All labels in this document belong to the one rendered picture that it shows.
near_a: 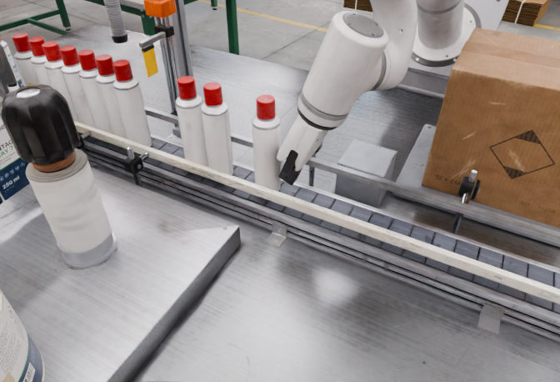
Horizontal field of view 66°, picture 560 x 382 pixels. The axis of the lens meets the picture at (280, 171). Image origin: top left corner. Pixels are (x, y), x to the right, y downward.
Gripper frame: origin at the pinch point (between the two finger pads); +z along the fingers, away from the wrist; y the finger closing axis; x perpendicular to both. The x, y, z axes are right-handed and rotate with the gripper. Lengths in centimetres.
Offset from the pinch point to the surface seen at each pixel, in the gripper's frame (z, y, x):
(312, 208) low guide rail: 0.4, 4.2, 7.4
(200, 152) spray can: 7.6, 1.6, -18.3
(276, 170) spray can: 1.0, 0.6, -2.5
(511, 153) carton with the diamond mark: -15.9, -19.5, 32.1
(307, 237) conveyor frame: 6.3, 5.6, 9.2
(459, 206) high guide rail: -12.0, -2.9, 27.4
